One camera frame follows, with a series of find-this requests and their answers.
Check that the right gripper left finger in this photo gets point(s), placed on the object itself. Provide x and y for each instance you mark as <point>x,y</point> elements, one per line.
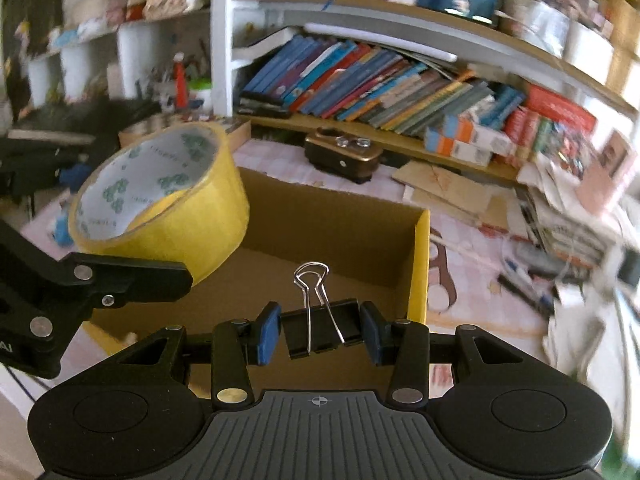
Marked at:
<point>238,344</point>

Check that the black binder clip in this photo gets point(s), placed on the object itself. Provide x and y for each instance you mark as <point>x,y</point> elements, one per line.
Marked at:
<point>321,325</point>

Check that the row of leaning books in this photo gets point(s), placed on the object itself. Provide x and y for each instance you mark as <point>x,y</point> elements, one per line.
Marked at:
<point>401,92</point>

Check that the white bookshelf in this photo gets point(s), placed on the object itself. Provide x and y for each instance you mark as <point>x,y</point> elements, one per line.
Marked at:
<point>77,50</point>

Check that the orange white boxes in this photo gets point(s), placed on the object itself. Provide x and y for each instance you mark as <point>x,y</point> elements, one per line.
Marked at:
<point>465,141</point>

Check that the yellow tape roll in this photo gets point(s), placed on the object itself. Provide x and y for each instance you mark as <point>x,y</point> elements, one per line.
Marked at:
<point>175,195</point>

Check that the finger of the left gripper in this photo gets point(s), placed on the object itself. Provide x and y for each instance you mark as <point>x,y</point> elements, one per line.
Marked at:
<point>44,301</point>

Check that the green lid white jar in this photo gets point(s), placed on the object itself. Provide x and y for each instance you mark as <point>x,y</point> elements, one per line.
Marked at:
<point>200,95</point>

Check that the yellow cardboard box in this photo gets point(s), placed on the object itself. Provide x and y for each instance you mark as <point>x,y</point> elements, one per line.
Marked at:
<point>325,257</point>

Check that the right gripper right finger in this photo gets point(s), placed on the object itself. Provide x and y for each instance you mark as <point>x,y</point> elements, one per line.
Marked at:
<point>404,347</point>

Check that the pile of papers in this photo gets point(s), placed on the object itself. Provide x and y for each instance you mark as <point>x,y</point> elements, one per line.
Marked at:
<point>587,340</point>

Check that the red tassel ornament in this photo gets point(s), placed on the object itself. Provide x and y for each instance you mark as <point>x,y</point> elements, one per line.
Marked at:
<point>182,91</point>

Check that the brown wooden case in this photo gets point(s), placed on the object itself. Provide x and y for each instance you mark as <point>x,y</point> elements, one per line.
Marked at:
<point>355,158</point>

